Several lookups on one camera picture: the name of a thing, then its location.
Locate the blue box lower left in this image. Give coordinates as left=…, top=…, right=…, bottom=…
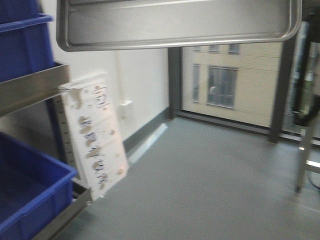
left=0, top=133, right=77, bottom=240

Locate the silver metal tray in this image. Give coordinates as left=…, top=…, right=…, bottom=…
left=56, top=0, right=303, bottom=52

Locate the stainless steel rack rail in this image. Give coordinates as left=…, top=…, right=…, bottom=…
left=0, top=62, right=70, bottom=117

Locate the dark window frame post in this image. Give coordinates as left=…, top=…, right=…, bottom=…
left=268, top=36, right=296, bottom=144

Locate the white printed board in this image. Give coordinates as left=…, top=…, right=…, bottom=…
left=61, top=73, right=129, bottom=201

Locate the blue box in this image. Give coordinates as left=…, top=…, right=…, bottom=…
left=0, top=133, right=77, bottom=240
left=0, top=0, right=55, bottom=82

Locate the blue box upper left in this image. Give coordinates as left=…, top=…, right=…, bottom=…
left=0, top=0, right=55, bottom=82

